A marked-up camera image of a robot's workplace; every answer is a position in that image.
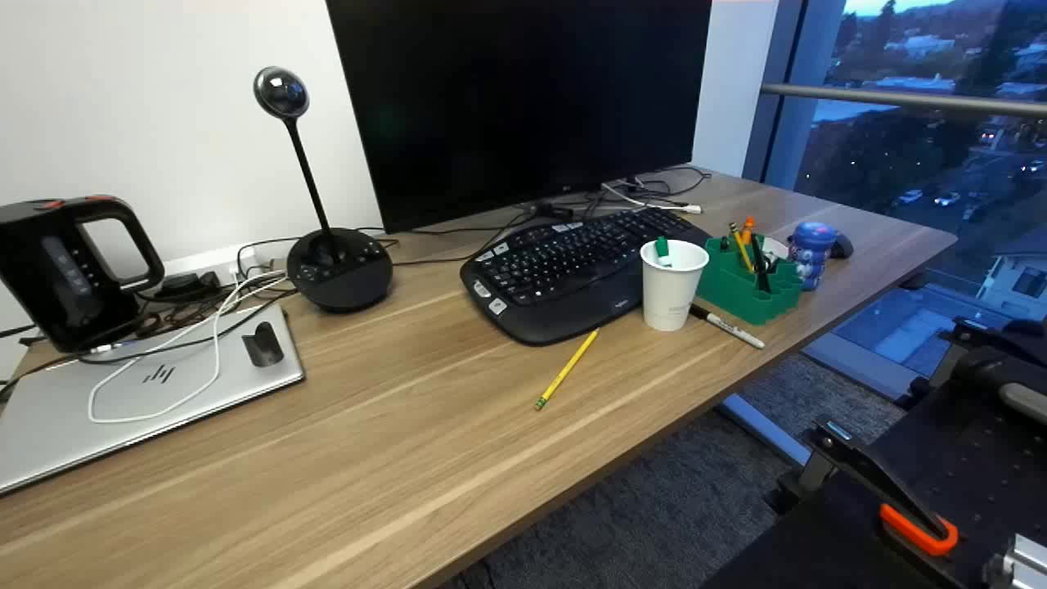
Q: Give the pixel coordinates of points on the black computer monitor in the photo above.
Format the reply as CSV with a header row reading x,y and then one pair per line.
x,y
471,105

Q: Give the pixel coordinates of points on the green marker in cup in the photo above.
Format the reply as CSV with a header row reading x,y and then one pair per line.
x,y
664,251

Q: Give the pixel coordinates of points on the white paper cup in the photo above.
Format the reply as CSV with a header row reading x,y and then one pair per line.
x,y
670,285

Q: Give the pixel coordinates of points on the black white Sharpie marker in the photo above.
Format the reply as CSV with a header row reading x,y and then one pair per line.
x,y
729,330

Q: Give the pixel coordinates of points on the yellow pencil on table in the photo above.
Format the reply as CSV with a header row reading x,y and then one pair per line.
x,y
569,370

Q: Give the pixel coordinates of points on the black ergonomic keyboard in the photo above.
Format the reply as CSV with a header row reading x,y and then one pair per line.
x,y
560,278

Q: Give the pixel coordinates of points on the green honeycomb desk organizer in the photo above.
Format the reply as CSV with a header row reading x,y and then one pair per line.
x,y
742,292

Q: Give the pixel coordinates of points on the silver HP laptop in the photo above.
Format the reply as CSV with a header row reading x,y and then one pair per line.
x,y
77,415

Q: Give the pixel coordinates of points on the orange handled clamp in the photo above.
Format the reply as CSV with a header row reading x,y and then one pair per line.
x,y
901,512

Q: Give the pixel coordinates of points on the small black adapter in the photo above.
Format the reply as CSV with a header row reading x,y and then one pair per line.
x,y
264,345

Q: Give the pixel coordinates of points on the black electric kettle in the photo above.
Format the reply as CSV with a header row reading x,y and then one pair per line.
x,y
61,278

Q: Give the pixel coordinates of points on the yellow pencil in organizer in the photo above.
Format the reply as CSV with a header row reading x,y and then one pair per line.
x,y
742,248

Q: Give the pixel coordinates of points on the blue Mentos gum bottle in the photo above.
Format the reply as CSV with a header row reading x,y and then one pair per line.
x,y
810,251

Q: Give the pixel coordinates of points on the black computer mouse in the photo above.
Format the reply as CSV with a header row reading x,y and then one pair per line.
x,y
843,248

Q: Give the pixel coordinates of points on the black conference webcam on stand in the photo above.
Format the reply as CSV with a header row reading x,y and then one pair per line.
x,y
335,270

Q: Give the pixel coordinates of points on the black equipment stand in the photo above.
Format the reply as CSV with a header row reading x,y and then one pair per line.
x,y
973,446

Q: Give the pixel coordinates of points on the black pen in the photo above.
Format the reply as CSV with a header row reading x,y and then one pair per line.
x,y
761,263

